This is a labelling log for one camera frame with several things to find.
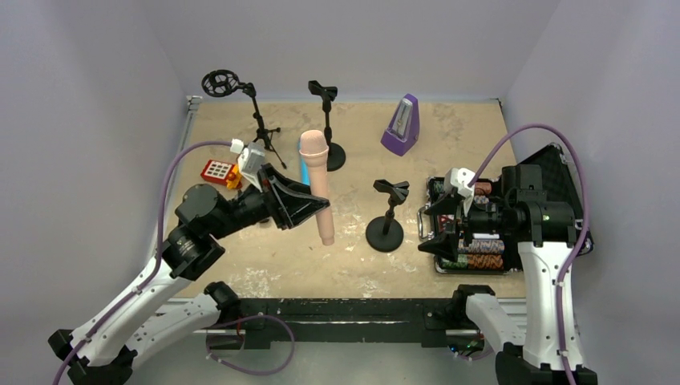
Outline pink plastic microphone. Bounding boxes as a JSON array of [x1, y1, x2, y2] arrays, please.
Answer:
[[299, 130, 335, 245]]

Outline black tripod mic stand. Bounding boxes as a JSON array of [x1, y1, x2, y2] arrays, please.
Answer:
[[201, 69, 287, 169]]

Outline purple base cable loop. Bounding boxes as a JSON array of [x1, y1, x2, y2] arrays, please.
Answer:
[[205, 315, 297, 377]]

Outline red poker chip roll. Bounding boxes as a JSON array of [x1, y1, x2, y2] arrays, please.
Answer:
[[467, 254, 504, 271]]

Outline red yellow toy block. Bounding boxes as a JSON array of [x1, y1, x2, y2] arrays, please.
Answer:
[[200, 160, 243, 190]]

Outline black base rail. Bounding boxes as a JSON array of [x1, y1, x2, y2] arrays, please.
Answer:
[[132, 294, 532, 352]]

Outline black round-base stand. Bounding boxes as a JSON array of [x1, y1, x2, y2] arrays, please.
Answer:
[[308, 80, 346, 172], [365, 179, 410, 253]]

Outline black poker chip case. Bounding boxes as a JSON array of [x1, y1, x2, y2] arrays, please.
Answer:
[[417, 143, 583, 274]]

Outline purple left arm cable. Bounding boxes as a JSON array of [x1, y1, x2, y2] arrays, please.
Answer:
[[51, 140, 235, 385]]

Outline green poker chip roll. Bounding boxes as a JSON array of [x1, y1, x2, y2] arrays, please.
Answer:
[[438, 257, 468, 270]]

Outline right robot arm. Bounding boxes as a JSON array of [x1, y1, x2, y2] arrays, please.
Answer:
[[419, 164, 598, 384]]

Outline purple metronome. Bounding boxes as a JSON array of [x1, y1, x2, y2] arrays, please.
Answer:
[[380, 93, 420, 156]]

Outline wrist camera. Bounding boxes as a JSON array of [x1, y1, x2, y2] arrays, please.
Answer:
[[230, 139, 265, 192], [443, 168, 476, 216]]

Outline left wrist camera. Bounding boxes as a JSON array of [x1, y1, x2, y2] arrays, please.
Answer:
[[230, 139, 265, 192]]

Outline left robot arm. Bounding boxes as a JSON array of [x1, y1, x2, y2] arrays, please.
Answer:
[[48, 164, 330, 384]]

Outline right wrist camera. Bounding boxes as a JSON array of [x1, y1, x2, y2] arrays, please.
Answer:
[[443, 168, 476, 216]]

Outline blue plastic microphone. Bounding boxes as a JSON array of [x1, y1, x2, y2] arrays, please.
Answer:
[[301, 158, 310, 186]]

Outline black round-base stand front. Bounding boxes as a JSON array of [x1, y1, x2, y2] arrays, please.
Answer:
[[365, 179, 410, 253]]

